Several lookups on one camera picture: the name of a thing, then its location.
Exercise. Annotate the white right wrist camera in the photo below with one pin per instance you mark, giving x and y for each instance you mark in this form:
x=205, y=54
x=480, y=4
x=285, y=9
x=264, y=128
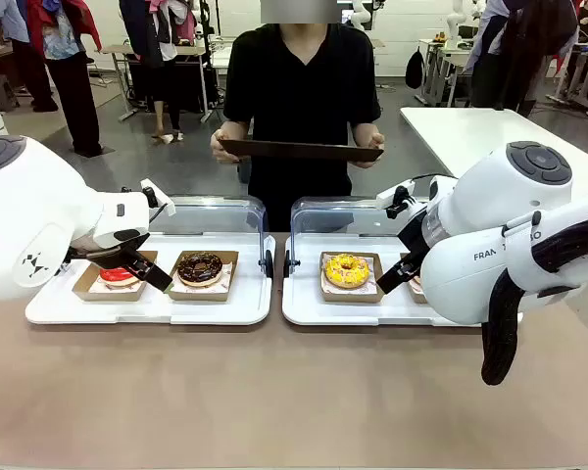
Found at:
x=397, y=193

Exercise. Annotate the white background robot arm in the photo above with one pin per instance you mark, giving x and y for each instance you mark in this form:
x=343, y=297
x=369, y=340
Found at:
x=455, y=24
x=360, y=12

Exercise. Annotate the dark brown serving tray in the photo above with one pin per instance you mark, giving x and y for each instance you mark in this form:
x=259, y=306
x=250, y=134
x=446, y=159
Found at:
x=299, y=149

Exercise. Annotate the black lid hinge knob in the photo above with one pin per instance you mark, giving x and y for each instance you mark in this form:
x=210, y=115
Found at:
x=268, y=264
x=287, y=264

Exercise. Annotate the black hanging backpack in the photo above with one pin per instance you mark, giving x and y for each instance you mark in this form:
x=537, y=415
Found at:
x=414, y=68

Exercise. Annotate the bystander in dark coat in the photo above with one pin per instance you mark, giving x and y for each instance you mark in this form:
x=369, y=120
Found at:
x=519, y=49

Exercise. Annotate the white plastic display tray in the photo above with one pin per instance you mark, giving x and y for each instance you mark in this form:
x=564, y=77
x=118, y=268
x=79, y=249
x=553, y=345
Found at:
x=304, y=308
x=215, y=311

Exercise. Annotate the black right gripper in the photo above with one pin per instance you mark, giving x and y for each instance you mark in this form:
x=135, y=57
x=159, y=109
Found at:
x=414, y=235

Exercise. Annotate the bystander in dark clothes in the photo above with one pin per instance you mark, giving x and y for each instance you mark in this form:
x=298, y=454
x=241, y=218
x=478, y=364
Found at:
x=161, y=59

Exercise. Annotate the person's right hand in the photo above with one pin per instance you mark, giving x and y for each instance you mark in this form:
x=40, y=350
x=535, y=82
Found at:
x=223, y=147

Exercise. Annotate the clear plastic storage bin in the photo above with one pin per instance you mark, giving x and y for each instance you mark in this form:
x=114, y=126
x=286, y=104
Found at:
x=215, y=215

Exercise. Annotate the person in black shirt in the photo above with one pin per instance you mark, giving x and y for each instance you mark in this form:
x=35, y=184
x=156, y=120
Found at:
x=299, y=98

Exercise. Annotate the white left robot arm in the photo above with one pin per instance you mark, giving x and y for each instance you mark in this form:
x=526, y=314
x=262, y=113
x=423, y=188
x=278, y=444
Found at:
x=24, y=215

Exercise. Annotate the chocolate sprinkled donut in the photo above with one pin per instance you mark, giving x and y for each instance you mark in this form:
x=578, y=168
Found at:
x=191, y=269

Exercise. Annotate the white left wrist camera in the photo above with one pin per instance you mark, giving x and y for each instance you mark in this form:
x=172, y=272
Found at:
x=157, y=196

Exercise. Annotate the white background table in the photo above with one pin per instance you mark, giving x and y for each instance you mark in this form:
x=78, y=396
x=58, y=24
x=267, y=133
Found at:
x=470, y=132

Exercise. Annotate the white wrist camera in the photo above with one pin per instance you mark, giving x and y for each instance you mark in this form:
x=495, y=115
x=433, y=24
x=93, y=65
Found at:
x=397, y=193
x=157, y=196

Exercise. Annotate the bystander in blue shirt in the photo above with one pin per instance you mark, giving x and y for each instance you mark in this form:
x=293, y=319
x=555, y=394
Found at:
x=17, y=39

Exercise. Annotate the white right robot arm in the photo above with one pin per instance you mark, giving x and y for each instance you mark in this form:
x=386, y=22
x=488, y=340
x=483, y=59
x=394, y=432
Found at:
x=495, y=220

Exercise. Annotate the white printed paper liner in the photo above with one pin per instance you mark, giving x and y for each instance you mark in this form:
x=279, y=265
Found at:
x=95, y=288
x=374, y=284
x=228, y=274

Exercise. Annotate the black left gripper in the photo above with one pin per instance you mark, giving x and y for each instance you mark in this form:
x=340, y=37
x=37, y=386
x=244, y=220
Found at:
x=103, y=252

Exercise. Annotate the bystander with red jacket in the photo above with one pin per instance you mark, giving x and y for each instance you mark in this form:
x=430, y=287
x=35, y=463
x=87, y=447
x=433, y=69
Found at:
x=73, y=73

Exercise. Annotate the red glazed donut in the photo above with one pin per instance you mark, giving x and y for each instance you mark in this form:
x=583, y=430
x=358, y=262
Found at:
x=115, y=278

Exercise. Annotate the pink glazed donut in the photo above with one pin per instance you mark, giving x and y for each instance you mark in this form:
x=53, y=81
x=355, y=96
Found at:
x=416, y=286

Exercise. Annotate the brown cardboard donut box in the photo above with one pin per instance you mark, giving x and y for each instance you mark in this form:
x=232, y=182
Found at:
x=377, y=291
x=85, y=286
x=407, y=274

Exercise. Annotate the person's left hand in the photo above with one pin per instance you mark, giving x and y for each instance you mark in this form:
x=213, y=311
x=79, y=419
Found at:
x=372, y=164

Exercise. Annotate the clear plastic tray lid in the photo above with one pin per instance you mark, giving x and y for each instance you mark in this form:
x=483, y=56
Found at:
x=333, y=215

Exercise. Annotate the grey background desk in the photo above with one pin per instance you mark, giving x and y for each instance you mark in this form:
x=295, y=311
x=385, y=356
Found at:
x=122, y=51

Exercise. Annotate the yellow sprinkled donut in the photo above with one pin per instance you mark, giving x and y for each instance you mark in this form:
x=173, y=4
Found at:
x=335, y=271

